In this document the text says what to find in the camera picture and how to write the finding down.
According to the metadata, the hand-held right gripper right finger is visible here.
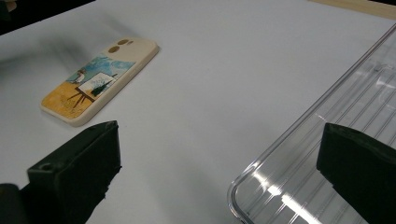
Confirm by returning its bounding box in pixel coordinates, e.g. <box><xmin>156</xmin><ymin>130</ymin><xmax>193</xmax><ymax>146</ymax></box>
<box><xmin>317</xmin><ymin>122</ymin><xmax>396</xmax><ymax>224</ymax></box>

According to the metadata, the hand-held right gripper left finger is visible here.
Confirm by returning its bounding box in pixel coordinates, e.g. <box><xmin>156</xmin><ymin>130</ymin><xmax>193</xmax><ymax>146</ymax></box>
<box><xmin>19</xmin><ymin>120</ymin><xmax>122</xmax><ymax>224</ymax></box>

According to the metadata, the beige painted phone case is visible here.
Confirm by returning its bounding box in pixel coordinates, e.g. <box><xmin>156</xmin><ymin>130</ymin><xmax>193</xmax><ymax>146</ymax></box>
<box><xmin>39</xmin><ymin>36</ymin><xmax>161</xmax><ymax>128</ymax></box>

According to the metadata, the clear plastic tray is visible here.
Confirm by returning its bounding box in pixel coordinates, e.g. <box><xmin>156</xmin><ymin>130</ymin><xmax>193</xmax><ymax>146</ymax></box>
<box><xmin>227</xmin><ymin>22</ymin><xmax>396</xmax><ymax>224</ymax></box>

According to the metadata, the light wooden board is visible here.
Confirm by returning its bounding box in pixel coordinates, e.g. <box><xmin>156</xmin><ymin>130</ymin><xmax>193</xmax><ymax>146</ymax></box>
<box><xmin>307</xmin><ymin>0</ymin><xmax>396</xmax><ymax>21</ymax></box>

